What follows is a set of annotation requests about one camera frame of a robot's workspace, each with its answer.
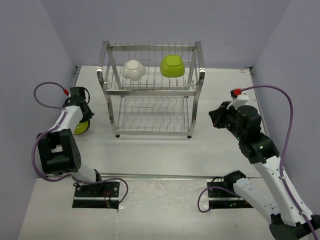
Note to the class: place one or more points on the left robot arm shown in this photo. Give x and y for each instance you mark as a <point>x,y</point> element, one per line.
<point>55,154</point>

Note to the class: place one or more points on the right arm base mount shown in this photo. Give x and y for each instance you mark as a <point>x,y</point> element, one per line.
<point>223,195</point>

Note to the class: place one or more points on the stainless steel dish rack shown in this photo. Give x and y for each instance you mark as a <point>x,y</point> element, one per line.
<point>153,105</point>

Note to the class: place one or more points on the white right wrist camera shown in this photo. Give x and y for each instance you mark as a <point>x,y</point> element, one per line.
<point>239,98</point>

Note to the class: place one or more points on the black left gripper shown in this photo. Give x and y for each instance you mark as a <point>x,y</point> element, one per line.
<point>88,116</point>

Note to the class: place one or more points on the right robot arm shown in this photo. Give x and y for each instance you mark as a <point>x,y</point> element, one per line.
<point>286,220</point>

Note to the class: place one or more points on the white scalloped bowl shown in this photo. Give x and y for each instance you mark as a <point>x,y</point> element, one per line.
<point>133,70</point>

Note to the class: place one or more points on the green square bowl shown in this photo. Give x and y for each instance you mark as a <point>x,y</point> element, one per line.
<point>172,66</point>

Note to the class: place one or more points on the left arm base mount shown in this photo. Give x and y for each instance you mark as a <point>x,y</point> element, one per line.
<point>96,196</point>

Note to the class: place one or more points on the aluminium table rail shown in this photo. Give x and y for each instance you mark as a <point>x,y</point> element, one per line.
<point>158,176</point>

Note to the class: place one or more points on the green round bowl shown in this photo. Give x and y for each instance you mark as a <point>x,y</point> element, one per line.
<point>82,127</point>

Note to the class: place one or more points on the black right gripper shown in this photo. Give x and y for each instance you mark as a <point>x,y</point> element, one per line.
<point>217,115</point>

